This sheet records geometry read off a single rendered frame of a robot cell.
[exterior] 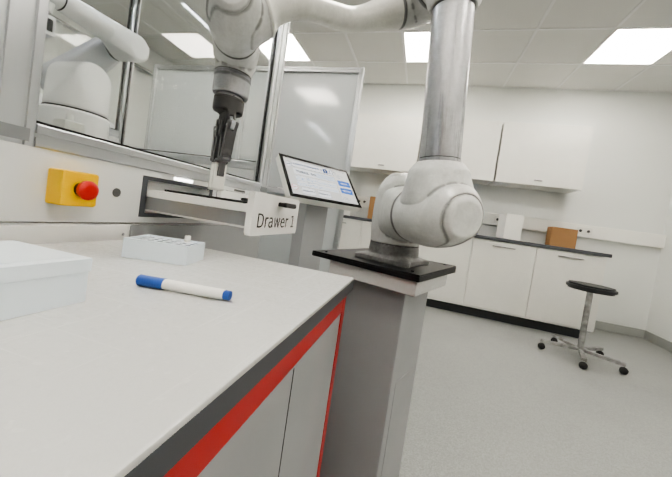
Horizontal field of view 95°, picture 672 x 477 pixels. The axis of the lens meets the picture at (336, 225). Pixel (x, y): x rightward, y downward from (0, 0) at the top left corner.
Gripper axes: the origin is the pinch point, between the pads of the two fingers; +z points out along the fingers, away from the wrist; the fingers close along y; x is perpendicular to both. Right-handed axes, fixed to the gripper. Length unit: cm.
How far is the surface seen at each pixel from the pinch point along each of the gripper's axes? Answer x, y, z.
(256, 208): -7.6, -10.0, 6.3
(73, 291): 24.0, -38.6, 18.2
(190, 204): 4.1, 5.3, 8.2
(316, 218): -81, 73, 8
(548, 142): -366, 60, -119
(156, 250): 13.2, -15.1, 17.2
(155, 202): 11.0, 14.2, 9.3
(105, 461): 21, -64, 20
